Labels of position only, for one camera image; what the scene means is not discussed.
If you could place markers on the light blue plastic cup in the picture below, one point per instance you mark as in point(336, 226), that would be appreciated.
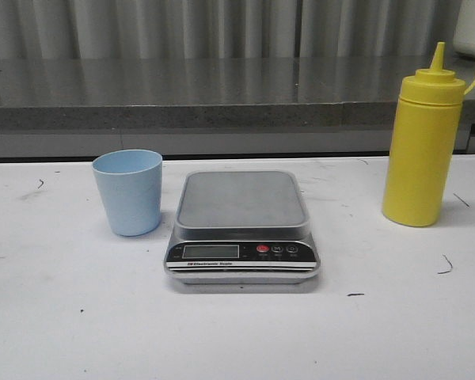
point(130, 186)

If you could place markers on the silver digital kitchen scale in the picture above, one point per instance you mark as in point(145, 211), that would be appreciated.
point(241, 227)

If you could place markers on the white container in background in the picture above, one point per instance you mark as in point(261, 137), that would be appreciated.
point(464, 34)

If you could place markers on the stainless steel back counter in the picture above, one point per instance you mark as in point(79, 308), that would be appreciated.
point(77, 109)

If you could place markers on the yellow squeeze bottle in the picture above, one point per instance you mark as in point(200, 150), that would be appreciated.
point(426, 122)

